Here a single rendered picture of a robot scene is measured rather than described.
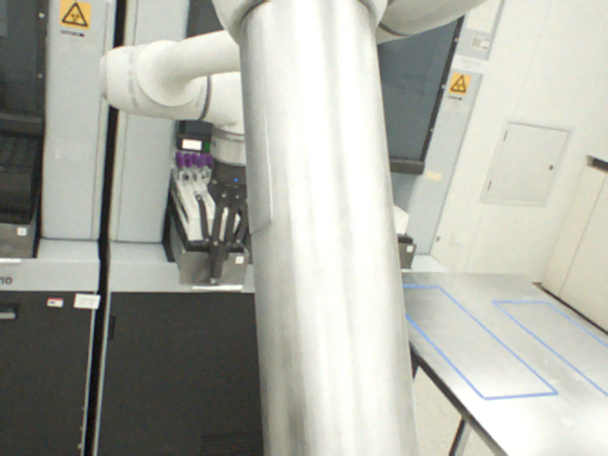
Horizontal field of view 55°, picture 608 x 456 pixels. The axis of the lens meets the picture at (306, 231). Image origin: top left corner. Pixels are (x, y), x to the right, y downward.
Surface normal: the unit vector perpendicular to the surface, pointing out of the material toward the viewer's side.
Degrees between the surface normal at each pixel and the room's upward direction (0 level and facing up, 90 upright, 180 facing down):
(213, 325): 90
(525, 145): 90
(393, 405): 56
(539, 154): 90
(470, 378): 0
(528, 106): 90
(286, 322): 74
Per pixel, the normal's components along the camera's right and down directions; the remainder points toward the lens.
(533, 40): 0.33, 0.39
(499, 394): 0.19, -0.92
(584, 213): -0.92, -0.05
